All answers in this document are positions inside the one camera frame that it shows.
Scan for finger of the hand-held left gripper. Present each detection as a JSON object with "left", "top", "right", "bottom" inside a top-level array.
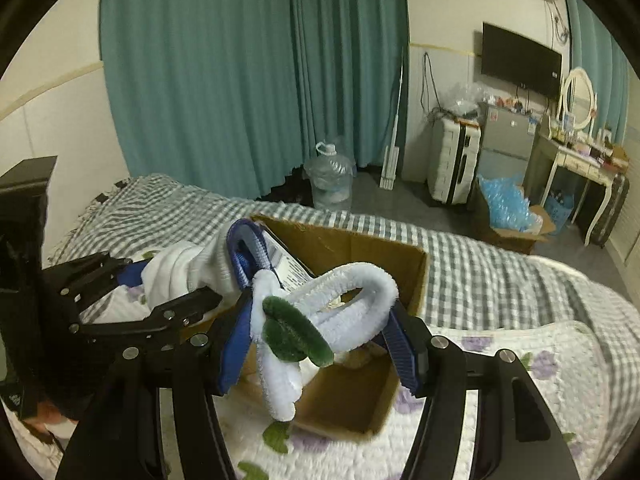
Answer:
[
  {"left": 75, "top": 285, "right": 223, "bottom": 357},
  {"left": 42, "top": 254, "right": 149, "bottom": 311}
]

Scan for white ribbed suitcase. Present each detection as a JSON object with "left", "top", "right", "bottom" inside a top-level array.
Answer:
[{"left": 426, "top": 116, "right": 482, "bottom": 206}]

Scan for cardboard box of bottles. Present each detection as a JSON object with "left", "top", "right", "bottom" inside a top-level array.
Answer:
[{"left": 471, "top": 186, "right": 558, "bottom": 257}]

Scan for black hanging cables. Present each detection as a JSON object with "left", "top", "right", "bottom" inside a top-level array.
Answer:
[{"left": 419, "top": 51, "right": 452, "bottom": 117}]

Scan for wide teal curtain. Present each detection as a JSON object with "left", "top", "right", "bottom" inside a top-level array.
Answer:
[{"left": 99, "top": 0, "right": 412, "bottom": 202}]

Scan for white green chenille flower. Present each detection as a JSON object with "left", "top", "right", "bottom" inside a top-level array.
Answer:
[{"left": 249, "top": 260, "right": 401, "bottom": 422}]

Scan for small grey fridge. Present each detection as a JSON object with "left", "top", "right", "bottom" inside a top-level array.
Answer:
[{"left": 474, "top": 101, "right": 540, "bottom": 187}]

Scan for brown cardboard box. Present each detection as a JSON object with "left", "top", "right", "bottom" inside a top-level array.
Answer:
[{"left": 190, "top": 214, "right": 431, "bottom": 443}]

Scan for narrow teal curtain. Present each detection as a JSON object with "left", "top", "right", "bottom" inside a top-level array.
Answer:
[{"left": 561, "top": 0, "right": 635, "bottom": 147}]

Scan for pile of blue plastic bottles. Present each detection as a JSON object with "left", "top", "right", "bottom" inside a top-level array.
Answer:
[{"left": 476, "top": 173, "right": 545, "bottom": 234}]

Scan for black wall television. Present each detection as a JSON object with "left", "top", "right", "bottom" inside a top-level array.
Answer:
[{"left": 480, "top": 21, "right": 564, "bottom": 101}]

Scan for clear plastic water jug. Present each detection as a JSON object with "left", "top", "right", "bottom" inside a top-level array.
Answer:
[{"left": 303, "top": 141, "right": 356, "bottom": 212}]

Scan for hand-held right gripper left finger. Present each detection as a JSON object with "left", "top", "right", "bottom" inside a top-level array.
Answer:
[{"left": 55, "top": 287, "right": 258, "bottom": 480}]

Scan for dark cloth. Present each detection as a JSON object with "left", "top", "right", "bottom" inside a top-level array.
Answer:
[{"left": 257, "top": 164, "right": 315, "bottom": 207}]

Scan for white floral quilt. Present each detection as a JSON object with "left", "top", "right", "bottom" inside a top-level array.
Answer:
[{"left": 7, "top": 247, "right": 618, "bottom": 480}]

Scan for oval white framed mirror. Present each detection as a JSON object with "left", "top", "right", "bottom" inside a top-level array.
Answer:
[{"left": 558, "top": 66, "right": 599, "bottom": 132}]

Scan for clear plastic bag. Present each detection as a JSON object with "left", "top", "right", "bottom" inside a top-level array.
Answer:
[{"left": 441, "top": 81, "right": 487, "bottom": 119}]

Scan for white dressing table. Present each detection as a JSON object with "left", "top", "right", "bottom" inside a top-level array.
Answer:
[{"left": 521, "top": 129, "right": 632, "bottom": 248}]

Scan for blue plastic basket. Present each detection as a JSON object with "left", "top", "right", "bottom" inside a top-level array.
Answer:
[{"left": 543, "top": 191, "right": 577, "bottom": 227}]

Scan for white sock with blue cuff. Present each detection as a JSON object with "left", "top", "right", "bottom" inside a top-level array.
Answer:
[{"left": 107, "top": 217, "right": 275, "bottom": 313}]

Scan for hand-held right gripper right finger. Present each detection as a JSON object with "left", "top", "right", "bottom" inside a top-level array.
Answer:
[{"left": 382, "top": 306, "right": 583, "bottom": 480}]

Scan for grey checked blanket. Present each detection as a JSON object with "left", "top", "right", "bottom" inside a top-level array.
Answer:
[{"left": 45, "top": 174, "right": 640, "bottom": 461}]

